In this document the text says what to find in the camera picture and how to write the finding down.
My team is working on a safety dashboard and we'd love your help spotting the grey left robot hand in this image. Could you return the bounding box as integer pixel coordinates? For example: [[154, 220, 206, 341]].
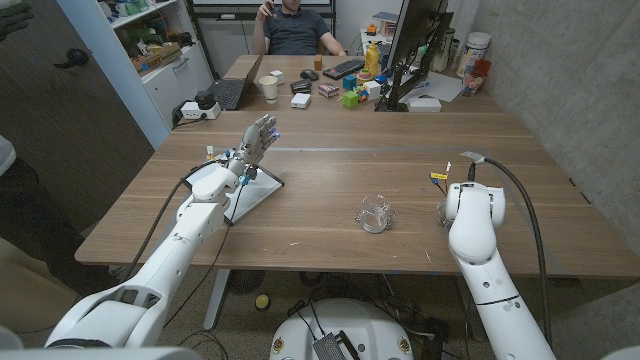
[[227, 113, 280, 174]]

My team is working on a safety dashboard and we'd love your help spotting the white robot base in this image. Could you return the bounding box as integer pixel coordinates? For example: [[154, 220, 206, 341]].
[[269, 298, 415, 360]]

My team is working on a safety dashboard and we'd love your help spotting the small tabletop whiteboard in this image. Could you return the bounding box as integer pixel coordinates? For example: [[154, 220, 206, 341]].
[[180, 149, 285, 226]]

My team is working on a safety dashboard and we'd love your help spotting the white paper cup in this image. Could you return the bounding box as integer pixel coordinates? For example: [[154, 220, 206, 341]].
[[258, 75, 279, 105]]

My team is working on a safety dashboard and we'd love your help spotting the clear glass cup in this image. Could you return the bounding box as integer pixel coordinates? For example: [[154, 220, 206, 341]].
[[354, 194, 397, 235]]

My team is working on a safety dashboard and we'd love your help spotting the black laptop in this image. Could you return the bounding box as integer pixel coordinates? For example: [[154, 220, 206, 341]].
[[205, 53, 264, 112]]

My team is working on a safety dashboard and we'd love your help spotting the black power adapter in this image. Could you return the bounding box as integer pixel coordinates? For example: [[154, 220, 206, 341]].
[[194, 90, 217, 111]]

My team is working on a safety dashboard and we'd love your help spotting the white power strip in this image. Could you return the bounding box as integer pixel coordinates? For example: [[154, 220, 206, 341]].
[[180, 100, 222, 121]]

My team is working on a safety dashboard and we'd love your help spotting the white shelf cabinet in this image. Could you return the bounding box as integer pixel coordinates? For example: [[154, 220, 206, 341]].
[[55, 0, 215, 150]]

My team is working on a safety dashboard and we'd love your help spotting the white rectangular device box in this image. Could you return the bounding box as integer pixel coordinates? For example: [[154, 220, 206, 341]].
[[407, 96, 443, 114]]

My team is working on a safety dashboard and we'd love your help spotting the black keyboard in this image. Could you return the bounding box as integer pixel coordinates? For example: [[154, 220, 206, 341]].
[[322, 58, 366, 81]]

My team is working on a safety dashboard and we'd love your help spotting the seated person in dark shirt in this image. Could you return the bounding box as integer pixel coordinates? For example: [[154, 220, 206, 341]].
[[251, 0, 348, 57]]

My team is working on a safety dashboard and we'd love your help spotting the white paper sheet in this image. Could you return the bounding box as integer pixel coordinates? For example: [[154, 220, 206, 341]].
[[399, 71, 464, 104]]

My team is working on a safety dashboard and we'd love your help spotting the cardboard box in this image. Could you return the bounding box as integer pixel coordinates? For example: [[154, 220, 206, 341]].
[[131, 41, 183, 74]]

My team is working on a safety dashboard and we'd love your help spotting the red snack bag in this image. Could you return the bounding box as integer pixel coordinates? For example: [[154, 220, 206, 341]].
[[461, 58, 492, 97]]

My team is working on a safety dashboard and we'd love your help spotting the yellow squeeze bottle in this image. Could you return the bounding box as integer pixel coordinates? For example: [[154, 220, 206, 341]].
[[364, 41, 380, 77]]

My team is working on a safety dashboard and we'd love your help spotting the white table leg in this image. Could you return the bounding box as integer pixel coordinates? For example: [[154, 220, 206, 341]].
[[203, 268, 231, 331]]

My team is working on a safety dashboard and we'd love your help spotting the white printed canister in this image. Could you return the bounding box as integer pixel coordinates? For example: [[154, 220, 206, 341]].
[[455, 31, 492, 79]]

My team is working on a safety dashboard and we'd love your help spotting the black computer monitor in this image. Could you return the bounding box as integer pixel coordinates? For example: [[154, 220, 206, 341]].
[[386, 0, 454, 71]]

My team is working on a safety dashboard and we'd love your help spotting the standing person in dark trousers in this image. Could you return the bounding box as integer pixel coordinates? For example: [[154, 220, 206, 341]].
[[0, 134, 121, 296]]

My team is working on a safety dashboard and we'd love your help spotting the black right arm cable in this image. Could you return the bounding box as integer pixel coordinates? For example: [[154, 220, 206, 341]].
[[459, 151, 554, 346]]

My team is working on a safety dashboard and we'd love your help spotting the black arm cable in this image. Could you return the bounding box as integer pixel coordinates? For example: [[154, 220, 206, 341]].
[[459, 151, 554, 346], [122, 158, 221, 281]]

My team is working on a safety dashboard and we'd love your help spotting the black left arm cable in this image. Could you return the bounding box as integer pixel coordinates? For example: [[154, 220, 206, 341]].
[[122, 158, 221, 281]]

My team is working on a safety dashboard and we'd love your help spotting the black door handle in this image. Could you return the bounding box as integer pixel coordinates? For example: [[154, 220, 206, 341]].
[[53, 47, 90, 70]]

